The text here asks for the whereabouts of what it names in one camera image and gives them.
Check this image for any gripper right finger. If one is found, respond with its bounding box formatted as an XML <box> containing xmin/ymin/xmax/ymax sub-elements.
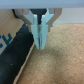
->
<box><xmin>40</xmin><ymin>8</ymin><xmax>63</xmax><ymax>49</ymax></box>

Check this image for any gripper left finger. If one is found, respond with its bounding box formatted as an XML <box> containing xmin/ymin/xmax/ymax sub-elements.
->
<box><xmin>13</xmin><ymin>8</ymin><xmax>42</xmax><ymax>49</ymax></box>

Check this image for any black drawer handle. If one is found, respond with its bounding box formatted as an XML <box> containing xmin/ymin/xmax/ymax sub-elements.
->
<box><xmin>0</xmin><ymin>23</ymin><xmax>36</xmax><ymax>84</ymax></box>

